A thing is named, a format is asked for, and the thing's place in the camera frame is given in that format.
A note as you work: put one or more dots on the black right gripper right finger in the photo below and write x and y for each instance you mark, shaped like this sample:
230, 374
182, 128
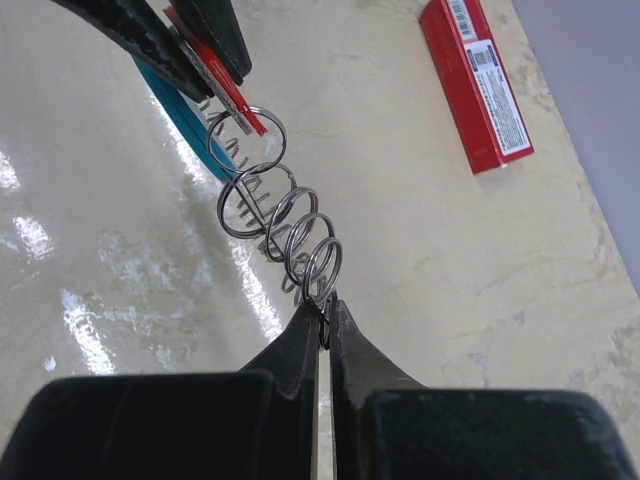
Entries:
387, 425

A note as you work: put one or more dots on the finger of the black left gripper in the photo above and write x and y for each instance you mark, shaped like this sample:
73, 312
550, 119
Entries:
136, 28
214, 22

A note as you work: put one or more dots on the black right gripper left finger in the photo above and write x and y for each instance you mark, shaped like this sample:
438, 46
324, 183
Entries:
259, 422

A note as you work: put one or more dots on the red key tag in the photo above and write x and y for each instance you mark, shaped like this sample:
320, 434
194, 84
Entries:
214, 74

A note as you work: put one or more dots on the red rectangular box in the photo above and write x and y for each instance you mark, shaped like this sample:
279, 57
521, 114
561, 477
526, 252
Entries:
475, 84

